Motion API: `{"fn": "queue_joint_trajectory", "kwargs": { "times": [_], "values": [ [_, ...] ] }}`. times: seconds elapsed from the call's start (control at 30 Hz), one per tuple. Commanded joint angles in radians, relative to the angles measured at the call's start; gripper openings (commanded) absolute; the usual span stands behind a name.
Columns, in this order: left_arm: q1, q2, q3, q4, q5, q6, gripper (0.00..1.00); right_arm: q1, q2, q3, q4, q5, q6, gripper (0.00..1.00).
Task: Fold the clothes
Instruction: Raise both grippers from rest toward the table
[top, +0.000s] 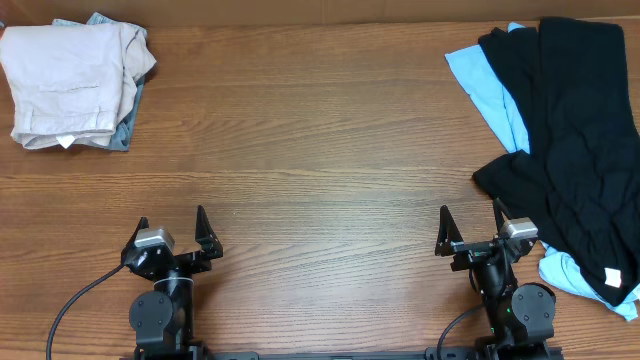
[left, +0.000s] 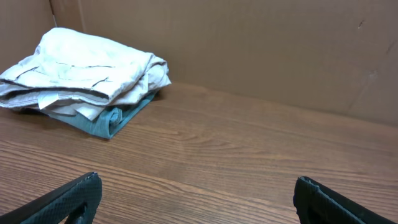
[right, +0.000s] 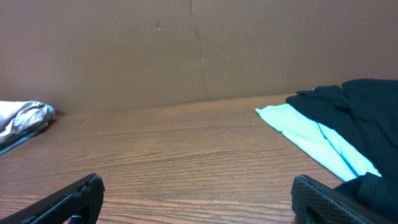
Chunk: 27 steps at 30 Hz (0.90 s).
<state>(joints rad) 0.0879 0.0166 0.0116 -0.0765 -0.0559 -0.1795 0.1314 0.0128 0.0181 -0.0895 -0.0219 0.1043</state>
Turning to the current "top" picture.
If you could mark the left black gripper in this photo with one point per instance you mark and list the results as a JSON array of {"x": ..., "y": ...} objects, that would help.
[{"x": 180, "y": 258}]

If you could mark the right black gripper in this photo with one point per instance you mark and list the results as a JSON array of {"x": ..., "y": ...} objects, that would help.
[{"x": 472, "y": 250}]

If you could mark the light blue t-shirt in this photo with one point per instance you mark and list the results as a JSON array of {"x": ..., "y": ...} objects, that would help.
[{"x": 487, "y": 95}]

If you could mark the folded grey denim garment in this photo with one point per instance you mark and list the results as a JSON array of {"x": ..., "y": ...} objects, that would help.
[{"x": 137, "y": 62}]

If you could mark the folded beige shorts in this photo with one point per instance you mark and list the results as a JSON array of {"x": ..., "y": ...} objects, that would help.
[{"x": 65, "y": 79}]

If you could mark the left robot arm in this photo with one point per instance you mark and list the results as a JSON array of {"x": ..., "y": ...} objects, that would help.
[{"x": 163, "y": 318}]

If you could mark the black t-shirt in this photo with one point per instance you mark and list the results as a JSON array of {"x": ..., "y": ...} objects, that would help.
[{"x": 585, "y": 125}]

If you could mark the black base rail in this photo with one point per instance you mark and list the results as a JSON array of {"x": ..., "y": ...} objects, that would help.
[{"x": 340, "y": 355}]

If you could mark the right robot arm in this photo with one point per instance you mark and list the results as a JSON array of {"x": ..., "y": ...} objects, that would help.
[{"x": 520, "y": 316}]

